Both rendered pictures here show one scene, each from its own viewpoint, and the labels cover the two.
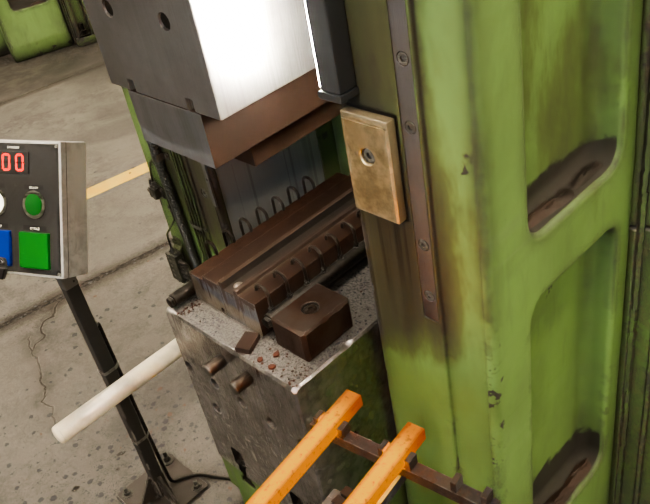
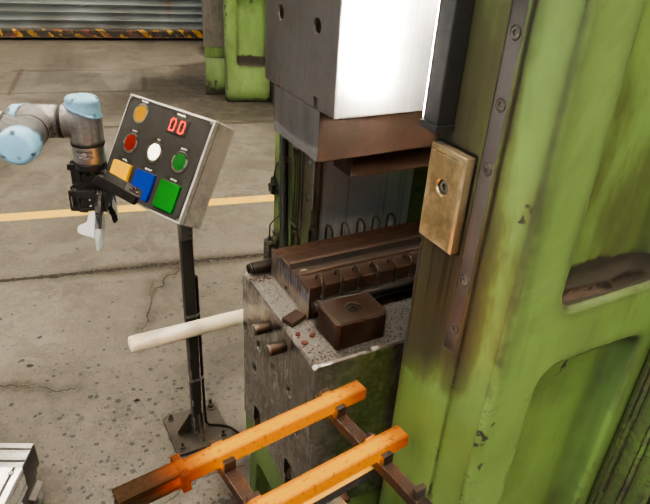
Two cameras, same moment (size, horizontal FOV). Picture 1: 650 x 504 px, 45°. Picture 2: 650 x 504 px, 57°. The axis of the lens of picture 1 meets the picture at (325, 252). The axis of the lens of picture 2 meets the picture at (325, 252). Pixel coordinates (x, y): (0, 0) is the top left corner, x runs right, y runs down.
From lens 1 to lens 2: 0.20 m
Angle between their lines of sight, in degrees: 10
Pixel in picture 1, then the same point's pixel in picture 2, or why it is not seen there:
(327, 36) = (443, 70)
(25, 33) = (240, 83)
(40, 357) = (154, 298)
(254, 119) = (362, 135)
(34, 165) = (191, 133)
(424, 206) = (476, 245)
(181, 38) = (325, 42)
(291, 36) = (415, 75)
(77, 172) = (220, 149)
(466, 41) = (562, 96)
